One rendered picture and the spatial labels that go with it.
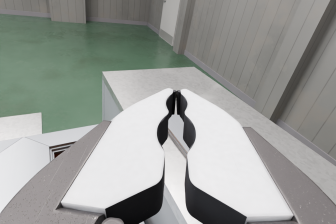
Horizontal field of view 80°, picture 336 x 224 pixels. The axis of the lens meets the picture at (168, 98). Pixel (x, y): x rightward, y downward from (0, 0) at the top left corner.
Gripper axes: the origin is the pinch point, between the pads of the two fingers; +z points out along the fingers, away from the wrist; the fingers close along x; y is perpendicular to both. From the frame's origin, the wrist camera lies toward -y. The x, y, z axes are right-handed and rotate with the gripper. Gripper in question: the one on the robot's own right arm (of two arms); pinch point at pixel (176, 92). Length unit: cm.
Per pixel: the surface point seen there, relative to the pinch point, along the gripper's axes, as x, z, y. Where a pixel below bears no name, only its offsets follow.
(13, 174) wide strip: -55, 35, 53
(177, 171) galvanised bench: 2, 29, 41
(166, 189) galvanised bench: -1.0, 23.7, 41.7
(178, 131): 2, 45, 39
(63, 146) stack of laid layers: -46, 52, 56
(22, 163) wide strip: -55, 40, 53
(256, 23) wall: 120, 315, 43
